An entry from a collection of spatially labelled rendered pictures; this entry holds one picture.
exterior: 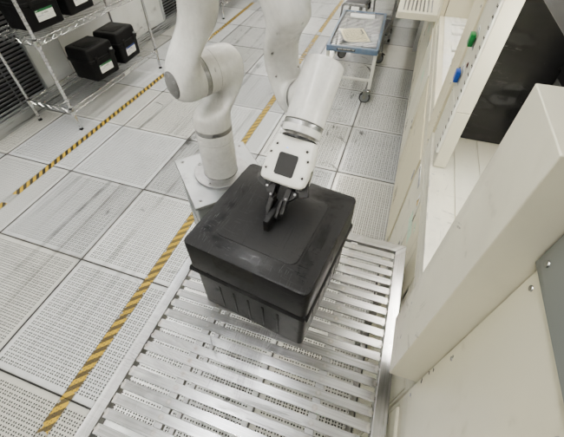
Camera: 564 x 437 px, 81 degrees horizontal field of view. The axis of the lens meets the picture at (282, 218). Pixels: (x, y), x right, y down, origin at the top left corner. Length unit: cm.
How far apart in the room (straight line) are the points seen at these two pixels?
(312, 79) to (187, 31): 37
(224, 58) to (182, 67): 13
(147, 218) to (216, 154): 119
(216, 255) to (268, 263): 11
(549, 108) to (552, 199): 8
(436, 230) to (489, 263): 57
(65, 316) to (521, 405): 189
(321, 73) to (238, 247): 38
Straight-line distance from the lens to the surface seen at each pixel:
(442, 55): 201
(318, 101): 69
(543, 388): 38
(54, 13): 321
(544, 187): 35
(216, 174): 117
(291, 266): 65
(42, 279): 222
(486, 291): 46
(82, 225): 237
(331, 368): 84
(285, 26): 69
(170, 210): 223
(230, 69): 102
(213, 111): 106
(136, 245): 211
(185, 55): 95
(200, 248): 69
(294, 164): 68
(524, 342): 42
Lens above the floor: 156
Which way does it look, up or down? 49 degrees down
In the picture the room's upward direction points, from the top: straight up
